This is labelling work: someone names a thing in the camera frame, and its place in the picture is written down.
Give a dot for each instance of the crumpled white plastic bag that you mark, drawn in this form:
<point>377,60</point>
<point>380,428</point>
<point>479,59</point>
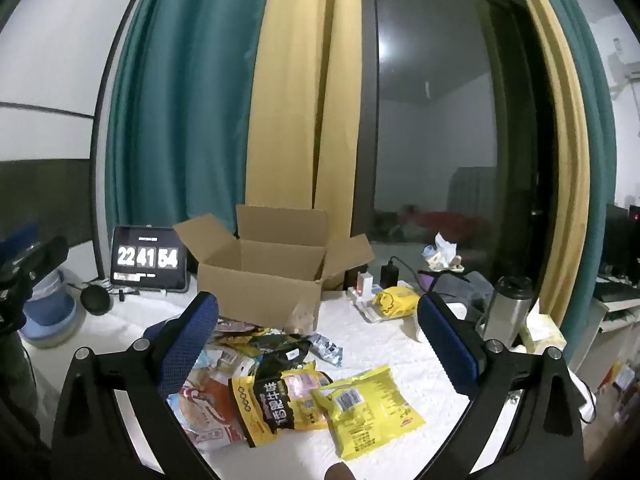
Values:
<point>442,252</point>

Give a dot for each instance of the steel thermos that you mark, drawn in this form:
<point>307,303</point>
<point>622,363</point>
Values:
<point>505,310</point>

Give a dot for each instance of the yellow curtain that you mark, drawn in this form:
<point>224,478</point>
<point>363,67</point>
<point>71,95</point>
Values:
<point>300,85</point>
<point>560,135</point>

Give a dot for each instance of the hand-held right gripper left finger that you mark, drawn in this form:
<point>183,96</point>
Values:
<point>190,345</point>

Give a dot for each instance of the teal curtain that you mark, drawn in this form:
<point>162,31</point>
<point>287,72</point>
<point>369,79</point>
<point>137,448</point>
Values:
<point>185,110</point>
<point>595,85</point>

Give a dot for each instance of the black round speaker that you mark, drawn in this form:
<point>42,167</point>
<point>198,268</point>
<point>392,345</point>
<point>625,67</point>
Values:
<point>96,300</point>

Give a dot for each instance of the pale yellow tissue pack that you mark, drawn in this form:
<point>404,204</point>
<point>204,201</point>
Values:
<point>540,332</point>

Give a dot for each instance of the black computer monitor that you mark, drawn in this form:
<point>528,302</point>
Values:
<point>622,240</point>

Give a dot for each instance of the black gold snack packet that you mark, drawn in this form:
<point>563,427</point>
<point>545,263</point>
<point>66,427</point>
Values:
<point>282,357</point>

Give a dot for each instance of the small blue silver snack packet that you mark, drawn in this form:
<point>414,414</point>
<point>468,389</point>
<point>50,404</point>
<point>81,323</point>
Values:
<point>326,350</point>

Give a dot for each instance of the white power adapter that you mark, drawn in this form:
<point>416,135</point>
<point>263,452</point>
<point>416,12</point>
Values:
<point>362,282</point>

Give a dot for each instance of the white wall air conditioner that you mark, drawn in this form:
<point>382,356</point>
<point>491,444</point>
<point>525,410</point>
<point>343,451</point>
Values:
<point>631,71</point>

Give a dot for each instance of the white quilted table cover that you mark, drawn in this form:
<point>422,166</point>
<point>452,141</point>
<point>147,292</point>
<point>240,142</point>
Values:
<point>395,347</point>

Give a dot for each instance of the black charger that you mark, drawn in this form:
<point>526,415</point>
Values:
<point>390,275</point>

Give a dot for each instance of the dark grey cloth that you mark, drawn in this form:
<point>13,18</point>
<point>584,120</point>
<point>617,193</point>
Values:
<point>465,287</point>

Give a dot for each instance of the yellow and black snack packet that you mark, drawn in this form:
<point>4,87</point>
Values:
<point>277,405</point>

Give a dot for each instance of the blue round container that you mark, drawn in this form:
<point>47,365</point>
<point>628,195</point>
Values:
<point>50,310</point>

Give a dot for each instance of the tablet with clock display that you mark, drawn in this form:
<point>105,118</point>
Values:
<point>147,259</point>

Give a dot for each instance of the red and white snack packet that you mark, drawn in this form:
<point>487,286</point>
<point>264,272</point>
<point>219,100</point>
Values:
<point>210,410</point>

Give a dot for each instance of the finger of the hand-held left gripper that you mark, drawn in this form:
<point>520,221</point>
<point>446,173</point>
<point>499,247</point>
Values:
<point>47,257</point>

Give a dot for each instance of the person's right hand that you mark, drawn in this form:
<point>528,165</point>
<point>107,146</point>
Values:
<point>341,472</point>

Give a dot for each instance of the cardboard box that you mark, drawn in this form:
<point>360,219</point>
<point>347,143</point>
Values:
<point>260,285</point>

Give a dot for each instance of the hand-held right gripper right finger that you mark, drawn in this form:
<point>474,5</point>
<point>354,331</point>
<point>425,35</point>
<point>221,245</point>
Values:
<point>446,347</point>

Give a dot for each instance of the yellow plastic bag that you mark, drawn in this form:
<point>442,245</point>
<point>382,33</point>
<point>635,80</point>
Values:
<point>397,302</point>

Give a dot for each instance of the dark glass window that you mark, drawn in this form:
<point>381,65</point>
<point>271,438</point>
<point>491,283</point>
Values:
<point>435,110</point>

